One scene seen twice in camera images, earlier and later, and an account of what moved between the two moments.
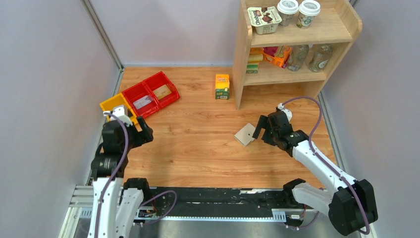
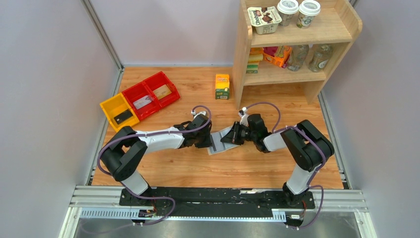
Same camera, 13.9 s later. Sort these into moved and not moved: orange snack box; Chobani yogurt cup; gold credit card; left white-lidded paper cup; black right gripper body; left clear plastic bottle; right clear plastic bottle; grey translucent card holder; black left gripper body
Moved: black right gripper body; grey translucent card holder; black left gripper body
Not moved: orange snack box; left white-lidded paper cup; gold credit card; Chobani yogurt cup; right clear plastic bottle; left clear plastic bottle
